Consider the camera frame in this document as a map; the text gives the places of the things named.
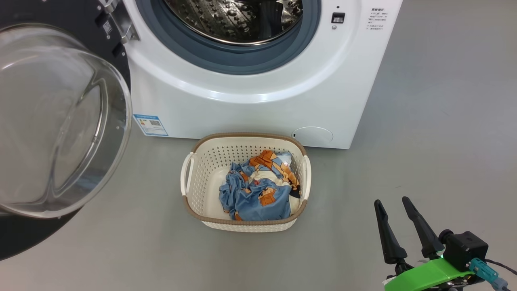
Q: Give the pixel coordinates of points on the small text notice sticker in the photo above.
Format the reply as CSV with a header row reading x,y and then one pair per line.
x,y
377,20

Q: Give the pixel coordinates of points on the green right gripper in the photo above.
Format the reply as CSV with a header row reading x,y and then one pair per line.
x,y
428,277

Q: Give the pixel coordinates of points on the white front-load washing machine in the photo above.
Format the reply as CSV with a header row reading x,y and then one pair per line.
x,y
258,105

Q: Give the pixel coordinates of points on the cream perforated laundry basket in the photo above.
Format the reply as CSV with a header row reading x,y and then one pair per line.
x,y
210,161

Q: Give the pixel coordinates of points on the steel washing machine drum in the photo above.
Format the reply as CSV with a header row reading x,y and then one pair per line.
x,y
234,20

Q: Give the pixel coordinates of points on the blue energy label sticker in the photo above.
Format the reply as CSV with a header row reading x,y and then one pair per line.
x,y
151,125

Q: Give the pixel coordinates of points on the blue bear print garment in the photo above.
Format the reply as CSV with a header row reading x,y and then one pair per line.
x,y
258,202

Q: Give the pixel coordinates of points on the round glass washing machine door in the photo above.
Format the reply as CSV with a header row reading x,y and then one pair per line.
x,y
48,121

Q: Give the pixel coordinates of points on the round white filter cover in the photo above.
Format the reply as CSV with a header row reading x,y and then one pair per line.
x,y
313,136

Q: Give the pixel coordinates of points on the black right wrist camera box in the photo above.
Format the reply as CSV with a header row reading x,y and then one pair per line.
x,y
464,248

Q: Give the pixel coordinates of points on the black door latch socket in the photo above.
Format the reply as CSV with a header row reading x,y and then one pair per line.
x,y
338,17

